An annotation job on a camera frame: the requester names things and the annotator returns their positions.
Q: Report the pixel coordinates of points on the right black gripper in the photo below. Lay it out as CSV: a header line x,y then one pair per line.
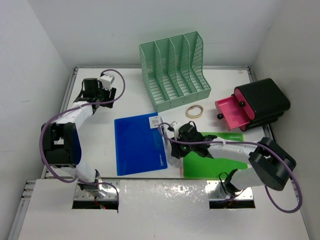
x,y
177,152

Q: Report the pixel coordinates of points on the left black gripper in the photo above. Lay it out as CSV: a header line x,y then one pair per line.
x,y
109,94

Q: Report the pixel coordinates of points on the yellowish tape roll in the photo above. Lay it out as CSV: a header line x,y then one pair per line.
x,y
194,111

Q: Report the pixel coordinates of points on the red pen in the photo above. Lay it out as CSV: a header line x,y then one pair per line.
x,y
181,168

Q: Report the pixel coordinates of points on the black pink drawer box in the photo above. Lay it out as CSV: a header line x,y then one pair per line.
x,y
253,105

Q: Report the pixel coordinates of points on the clear tape roll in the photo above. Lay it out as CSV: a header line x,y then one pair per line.
x,y
171,159

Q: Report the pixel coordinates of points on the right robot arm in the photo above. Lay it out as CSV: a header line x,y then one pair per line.
x,y
269,164

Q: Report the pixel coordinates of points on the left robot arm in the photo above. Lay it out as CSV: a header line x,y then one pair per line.
x,y
61,142

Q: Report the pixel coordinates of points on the blue pen in package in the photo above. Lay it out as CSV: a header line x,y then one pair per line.
x,y
164,132

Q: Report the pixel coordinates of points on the green clip file folder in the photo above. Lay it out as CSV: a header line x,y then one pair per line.
x,y
196,167

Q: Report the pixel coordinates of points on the blue clip file folder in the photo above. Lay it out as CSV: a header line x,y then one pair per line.
x,y
139,146

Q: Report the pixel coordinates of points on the green file organizer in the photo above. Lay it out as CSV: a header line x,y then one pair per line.
x,y
172,71

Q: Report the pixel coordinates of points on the white front board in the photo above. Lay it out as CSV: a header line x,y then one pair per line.
x,y
154,210

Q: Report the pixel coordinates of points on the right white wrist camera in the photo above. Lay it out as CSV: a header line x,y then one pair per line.
x,y
174,128

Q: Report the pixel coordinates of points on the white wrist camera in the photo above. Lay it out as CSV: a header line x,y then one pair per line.
x,y
174,128
107,80

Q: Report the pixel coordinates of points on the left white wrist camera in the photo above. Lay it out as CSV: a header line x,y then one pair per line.
x,y
107,80

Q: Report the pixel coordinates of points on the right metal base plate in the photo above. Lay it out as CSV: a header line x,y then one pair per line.
x,y
215,192

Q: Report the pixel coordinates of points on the metal base plate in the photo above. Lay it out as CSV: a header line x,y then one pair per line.
x,y
215,192
106,190

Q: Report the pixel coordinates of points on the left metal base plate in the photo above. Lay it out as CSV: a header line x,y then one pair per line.
x,y
106,190

